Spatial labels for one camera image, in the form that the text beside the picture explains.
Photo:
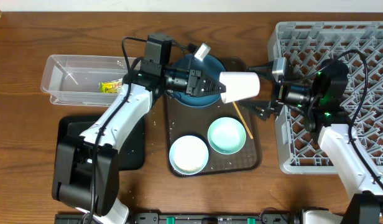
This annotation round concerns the brown serving tray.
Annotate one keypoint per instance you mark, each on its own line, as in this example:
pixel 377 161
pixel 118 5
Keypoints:
pixel 181 120

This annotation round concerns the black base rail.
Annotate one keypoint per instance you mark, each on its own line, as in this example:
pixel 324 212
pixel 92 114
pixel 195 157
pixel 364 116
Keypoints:
pixel 210 218

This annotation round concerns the light blue bowl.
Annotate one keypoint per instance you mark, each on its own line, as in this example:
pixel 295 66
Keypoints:
pixel 188 155

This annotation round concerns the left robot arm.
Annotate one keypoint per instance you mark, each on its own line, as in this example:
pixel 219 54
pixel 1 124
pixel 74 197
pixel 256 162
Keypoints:
pixel 86 172

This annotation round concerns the dark blue plate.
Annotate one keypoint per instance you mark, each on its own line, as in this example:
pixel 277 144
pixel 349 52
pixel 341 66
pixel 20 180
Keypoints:
pixel 212 67

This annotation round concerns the wooden chopstick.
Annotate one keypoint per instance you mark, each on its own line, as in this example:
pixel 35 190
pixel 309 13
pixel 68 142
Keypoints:
pixel 243 120

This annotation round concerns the grey dishwasher rack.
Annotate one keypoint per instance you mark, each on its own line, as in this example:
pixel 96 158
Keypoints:
pixel 307 44

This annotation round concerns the clear plastic waste bin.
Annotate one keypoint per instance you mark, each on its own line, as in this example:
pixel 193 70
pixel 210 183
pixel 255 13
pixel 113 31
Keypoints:
pixel 76 79

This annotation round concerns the white pink paper cup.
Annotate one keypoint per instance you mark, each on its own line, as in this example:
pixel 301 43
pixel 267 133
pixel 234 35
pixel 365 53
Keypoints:
pixel 239 86

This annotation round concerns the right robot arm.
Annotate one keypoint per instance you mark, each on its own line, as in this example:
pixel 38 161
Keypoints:
pixel 330 127

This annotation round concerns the yellow green snack wrapper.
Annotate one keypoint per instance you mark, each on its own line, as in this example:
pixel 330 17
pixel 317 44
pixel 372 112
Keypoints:
pixel 110 87

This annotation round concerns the black rectangular tray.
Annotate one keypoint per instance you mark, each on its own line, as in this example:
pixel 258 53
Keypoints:
pixel 132 153

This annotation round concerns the mint green bowl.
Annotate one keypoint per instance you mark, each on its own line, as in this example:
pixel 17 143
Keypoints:
pixel 226 135

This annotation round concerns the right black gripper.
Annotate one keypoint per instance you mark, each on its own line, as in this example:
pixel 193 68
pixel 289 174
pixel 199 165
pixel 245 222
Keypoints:
pixel 278 97

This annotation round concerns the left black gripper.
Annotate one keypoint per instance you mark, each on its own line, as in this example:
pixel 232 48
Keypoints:
pixel 193 82

